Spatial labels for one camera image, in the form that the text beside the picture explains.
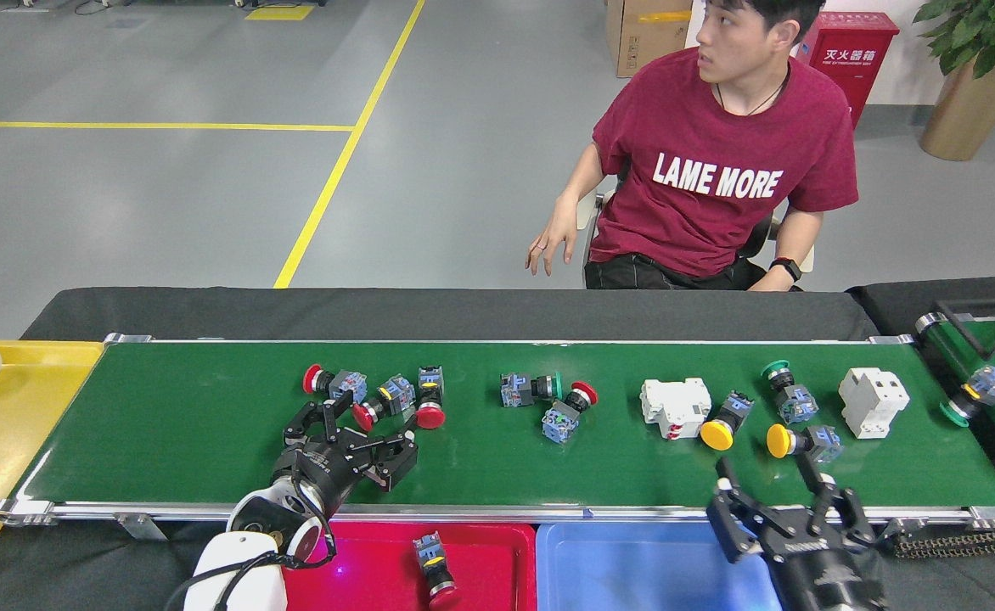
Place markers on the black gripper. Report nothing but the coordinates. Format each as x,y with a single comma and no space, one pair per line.
315,475
820,577

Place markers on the green feeder conveyor belt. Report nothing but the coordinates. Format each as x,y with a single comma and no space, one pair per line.
956,348

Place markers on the potted plant in brass pot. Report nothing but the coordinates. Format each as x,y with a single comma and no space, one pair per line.
964,119

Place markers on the yellow plastic tray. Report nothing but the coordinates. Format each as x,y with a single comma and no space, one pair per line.
22,441

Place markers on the blue plastic tray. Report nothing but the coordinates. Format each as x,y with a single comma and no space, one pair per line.
633,568

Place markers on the brown cardboard box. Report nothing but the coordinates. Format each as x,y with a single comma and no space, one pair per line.
642,42

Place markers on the person's right hand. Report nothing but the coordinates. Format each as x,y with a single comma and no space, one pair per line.
561,229

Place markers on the person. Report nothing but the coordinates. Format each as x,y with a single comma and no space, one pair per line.
718,110

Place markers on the black angled guide bar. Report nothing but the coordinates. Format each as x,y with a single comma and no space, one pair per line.
984,353

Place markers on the black wrist watch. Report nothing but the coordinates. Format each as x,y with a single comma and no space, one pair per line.
786,268

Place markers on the white circuit breaker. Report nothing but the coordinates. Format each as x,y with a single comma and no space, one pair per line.
676,407
873,401

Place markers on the red fire extinguisher cabinet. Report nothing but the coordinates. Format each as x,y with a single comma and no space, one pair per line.
854,85

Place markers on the yellow push button switch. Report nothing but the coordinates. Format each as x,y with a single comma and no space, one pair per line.
803,441
722,424

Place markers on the person's left hand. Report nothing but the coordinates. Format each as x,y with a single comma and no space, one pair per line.
773,283

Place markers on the red plastic tray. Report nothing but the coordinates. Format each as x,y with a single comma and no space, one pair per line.
497,568

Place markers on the grey office chair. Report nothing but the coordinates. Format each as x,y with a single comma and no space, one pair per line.
761,238

